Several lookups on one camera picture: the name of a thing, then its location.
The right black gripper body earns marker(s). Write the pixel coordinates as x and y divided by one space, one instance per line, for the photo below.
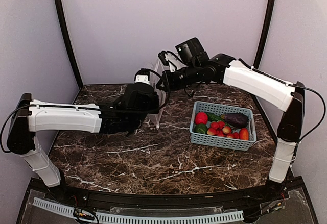
190 75

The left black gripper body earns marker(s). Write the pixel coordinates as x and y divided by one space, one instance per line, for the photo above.
139 120

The clear zip top bag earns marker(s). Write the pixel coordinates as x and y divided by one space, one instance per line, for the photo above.
158 67

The red lychee bunch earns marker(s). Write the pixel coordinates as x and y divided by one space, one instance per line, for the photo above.
221 129

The purple toy eggplant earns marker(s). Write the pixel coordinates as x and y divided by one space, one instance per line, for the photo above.
236 120

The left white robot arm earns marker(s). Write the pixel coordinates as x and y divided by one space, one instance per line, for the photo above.
31 116

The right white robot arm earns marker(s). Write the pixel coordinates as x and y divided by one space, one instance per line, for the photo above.
191 64

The red toy fruit ball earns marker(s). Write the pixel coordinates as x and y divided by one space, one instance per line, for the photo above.
201 118

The green toy cucumber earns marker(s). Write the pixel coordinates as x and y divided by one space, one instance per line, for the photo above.
213 117

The green toy avocado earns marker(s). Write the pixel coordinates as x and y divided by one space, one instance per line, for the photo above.
200 128

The light blue plastic basket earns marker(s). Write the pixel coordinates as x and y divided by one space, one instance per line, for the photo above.
218 109

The orange red toy mango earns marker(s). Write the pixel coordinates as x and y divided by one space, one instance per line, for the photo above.
244 134

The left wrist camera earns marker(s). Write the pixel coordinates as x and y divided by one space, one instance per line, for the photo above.
144 76

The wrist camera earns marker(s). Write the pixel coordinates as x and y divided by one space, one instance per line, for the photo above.
171 60
144 76

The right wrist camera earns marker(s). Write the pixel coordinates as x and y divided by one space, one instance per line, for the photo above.
171 60

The light blue slotted cable duct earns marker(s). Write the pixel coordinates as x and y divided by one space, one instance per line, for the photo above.
130 215

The right black frame post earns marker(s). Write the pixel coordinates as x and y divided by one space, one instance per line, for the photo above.
264 33

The black frame post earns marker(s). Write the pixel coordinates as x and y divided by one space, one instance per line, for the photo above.
264 33
67 43

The left black frame post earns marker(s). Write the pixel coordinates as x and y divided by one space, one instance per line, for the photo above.
67 43

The black front rail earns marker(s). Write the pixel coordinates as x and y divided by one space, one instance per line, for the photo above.
245 199

